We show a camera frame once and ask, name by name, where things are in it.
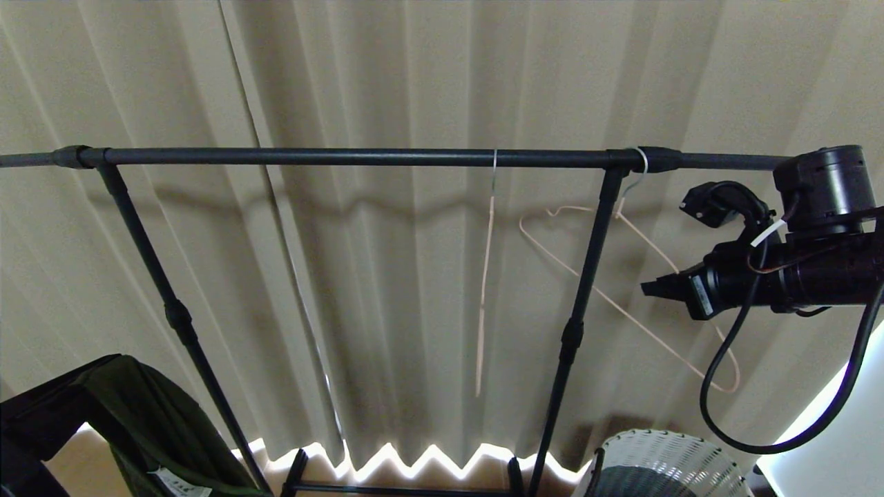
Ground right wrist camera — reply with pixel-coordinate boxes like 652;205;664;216
679;181;773;244

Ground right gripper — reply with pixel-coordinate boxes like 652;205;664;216
686;242;791;322

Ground white laundry basket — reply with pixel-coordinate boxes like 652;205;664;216
573;429;757;497

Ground pink clothes hanger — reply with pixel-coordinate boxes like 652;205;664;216
518;166;741;394
475;148;498;398

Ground black clothes rack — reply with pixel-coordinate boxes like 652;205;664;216
0;145;795;497

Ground beige curtain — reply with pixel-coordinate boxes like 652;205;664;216
0;0;884;484

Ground green printed shirt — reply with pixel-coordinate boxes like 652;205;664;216
73;354;270;497

